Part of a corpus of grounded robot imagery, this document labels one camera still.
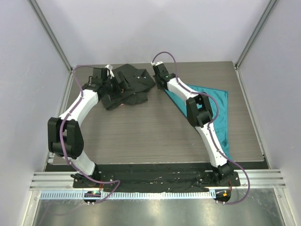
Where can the aluminium frame rail right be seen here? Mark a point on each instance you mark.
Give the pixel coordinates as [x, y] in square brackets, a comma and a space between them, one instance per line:
[255, 33]

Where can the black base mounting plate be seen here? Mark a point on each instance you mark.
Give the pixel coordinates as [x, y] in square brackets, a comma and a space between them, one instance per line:
[164, 178]

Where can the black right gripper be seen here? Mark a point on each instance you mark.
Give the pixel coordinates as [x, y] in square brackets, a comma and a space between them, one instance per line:
[158, 86]

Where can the dark pinstriped shirt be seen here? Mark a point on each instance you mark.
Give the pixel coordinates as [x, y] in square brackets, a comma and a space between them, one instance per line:
[139, 82]

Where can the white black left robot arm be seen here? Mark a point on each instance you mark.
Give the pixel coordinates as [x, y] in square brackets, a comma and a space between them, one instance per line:
[64, 134]

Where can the white slotted cable duct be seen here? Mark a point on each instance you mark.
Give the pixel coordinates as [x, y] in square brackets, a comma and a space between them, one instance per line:
[96, 195]

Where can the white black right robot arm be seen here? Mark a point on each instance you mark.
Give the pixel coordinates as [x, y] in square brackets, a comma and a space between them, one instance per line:
[200, 116]

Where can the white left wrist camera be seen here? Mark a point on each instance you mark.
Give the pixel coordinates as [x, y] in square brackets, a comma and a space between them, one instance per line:
[110, 73]

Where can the aluminium frame post left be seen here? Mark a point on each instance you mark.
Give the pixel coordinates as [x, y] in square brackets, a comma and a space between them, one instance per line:
[48, 30]

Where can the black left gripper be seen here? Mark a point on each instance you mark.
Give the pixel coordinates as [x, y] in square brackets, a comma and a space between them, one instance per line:
[118, 91]

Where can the teal satin napkin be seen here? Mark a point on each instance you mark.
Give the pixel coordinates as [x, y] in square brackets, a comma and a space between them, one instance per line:
[221, 123]

